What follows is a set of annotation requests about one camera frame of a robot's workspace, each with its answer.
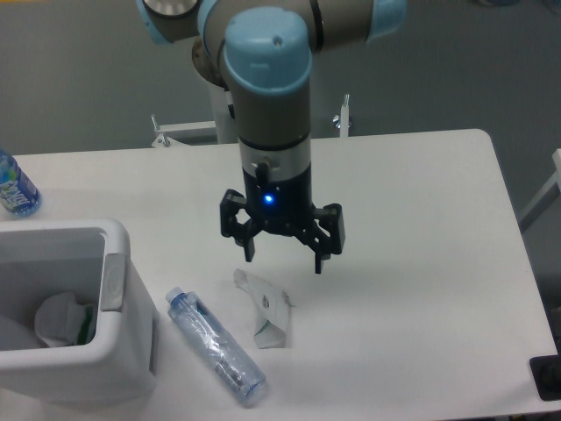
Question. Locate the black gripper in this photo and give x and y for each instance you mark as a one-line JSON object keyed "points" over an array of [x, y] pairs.
{"points": [[282, 208]]}

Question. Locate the clear plastic bottle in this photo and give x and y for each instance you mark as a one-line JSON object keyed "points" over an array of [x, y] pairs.
{"points": [[215, 345]]}

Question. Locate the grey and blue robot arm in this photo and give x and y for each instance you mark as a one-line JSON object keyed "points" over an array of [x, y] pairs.
{"points": [[262, 51]]}

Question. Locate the white trash can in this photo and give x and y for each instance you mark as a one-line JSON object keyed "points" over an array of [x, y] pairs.
{"points": [[92, 259]]}

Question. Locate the white paper trash in bin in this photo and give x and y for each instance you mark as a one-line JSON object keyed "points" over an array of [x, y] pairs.
{"points": [[61, 321]]}

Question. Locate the blue labelled water bottle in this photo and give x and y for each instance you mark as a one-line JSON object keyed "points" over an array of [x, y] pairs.
{"points": [[19, 195]]}

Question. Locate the black clamp at table corner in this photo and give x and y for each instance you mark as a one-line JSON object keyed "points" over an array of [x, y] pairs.
{"points": [[546, 374]]}

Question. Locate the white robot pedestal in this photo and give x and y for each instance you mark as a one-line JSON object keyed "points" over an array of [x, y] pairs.
{"points": [[223, 113]]}

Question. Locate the white right base bracket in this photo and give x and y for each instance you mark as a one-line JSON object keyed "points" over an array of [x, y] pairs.
{"points": [[342, 121]]}

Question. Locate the white base bracket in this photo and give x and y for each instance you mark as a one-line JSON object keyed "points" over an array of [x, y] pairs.
{"points": [[183, 134], [342, 121]]}

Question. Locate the white left base bracket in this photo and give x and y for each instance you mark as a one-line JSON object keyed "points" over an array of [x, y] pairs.
{"points": [[183, 134]]}

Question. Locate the white frame at right edge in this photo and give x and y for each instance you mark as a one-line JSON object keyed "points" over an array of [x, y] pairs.
{"points": [[542, 199]]}

